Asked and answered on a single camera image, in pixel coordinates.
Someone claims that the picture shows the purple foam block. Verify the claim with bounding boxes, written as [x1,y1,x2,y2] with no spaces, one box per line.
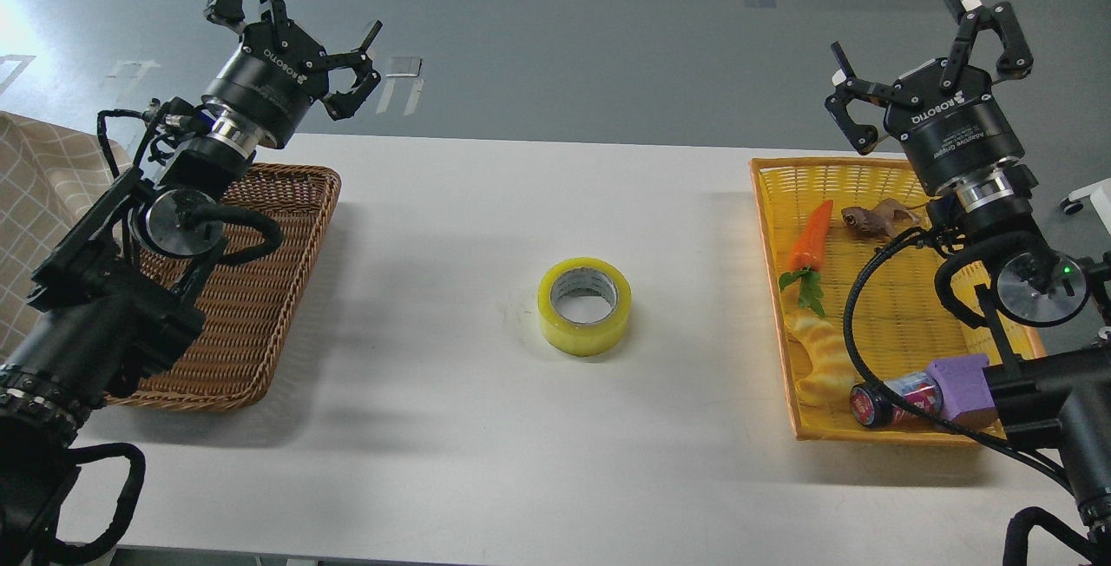
[925,352,997,431]

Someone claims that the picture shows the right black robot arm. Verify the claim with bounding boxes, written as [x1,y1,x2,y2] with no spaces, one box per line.
[825,0,1110,565]

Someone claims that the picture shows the brown wicker basket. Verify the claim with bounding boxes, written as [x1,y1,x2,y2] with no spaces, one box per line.
[108,163,342,413]

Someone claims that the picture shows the yellow toy croissant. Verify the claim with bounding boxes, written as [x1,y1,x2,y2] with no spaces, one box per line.
[785,310,858,407]

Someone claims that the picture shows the beige checkered cloth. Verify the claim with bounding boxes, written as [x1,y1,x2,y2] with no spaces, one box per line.
[1,112,114,358]

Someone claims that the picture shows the brown ginger root toy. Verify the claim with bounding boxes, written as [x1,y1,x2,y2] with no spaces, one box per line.
[840,198,922,241]

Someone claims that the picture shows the yellow tape roll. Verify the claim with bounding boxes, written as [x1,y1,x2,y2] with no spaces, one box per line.
[536,257,634,358]

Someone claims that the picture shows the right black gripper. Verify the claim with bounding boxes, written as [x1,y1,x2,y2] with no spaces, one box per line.
[825,0,1035,197]

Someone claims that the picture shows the red black can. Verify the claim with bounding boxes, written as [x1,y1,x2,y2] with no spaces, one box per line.
[850,373,943,429]

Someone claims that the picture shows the orange toy carrot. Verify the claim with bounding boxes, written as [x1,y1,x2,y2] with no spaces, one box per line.
[777,201,834,319]

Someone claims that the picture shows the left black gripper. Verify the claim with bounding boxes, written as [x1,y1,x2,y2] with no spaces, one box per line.
[201,0,384,150]

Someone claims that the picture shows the white caster foot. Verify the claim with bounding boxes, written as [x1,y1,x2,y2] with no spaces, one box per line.
[1059,178,1111,234]

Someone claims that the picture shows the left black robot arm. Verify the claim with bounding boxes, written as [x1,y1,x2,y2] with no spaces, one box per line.
[3,0,382,565]

